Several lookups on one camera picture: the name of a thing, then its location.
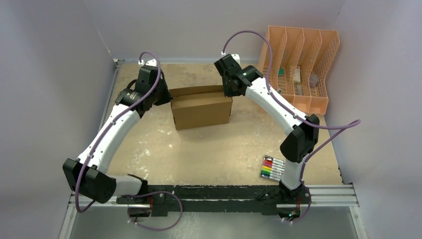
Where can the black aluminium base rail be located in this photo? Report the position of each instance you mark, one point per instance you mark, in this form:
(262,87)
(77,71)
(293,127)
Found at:
(267,200)

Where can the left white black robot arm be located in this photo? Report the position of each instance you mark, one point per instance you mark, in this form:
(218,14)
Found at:
(87,174)

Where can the pack of coloured markers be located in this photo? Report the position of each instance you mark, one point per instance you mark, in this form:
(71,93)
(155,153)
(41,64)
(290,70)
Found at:
(272,168)

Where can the clear plastic cup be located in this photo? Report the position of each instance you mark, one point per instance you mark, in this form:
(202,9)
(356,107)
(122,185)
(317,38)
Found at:
(313,80)

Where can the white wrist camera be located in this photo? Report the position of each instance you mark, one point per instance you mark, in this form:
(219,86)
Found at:
(151,62)
(236,57)

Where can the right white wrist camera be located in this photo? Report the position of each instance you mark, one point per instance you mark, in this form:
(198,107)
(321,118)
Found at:
(236,57)

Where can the brown cardboard box sheet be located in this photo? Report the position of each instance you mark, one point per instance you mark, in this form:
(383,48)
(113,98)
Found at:
(200,106)

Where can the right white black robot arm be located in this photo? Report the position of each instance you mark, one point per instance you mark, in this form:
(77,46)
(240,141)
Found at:
(301,136)

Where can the white paper box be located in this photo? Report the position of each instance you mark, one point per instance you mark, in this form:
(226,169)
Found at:
(297,75)

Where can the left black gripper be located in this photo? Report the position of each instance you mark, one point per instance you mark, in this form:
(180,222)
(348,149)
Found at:
(168,96)

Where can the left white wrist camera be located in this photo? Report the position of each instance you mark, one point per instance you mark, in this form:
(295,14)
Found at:
(151,62)

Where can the orange plastic file organizer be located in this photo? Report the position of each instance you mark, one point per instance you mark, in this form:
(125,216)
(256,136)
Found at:
(313,50)

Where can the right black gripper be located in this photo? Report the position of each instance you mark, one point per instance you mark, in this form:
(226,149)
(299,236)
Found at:
(227,87)

